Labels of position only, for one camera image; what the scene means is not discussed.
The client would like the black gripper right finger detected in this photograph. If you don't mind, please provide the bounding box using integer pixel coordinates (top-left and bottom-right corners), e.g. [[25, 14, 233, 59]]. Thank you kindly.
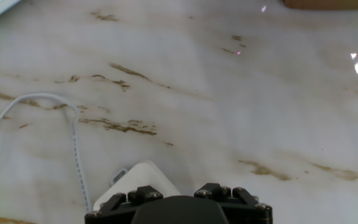
[[193, 182, 273, 224]]

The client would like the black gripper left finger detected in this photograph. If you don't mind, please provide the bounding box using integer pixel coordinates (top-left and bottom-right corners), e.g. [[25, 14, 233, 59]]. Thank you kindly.
[[85, 185, 164, 224]]

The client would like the white lamp power cord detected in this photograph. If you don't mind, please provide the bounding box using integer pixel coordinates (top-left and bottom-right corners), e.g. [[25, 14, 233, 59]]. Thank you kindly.
[[0, 92, 93, 213]]

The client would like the white power strip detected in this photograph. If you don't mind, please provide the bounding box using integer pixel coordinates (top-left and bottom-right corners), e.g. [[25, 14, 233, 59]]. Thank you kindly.
[[93, 160, 183, 212]]

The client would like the cardboard box with orange tape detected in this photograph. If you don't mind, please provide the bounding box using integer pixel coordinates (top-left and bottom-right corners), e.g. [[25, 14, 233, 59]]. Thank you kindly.
[[282, 0, 358, 11]]

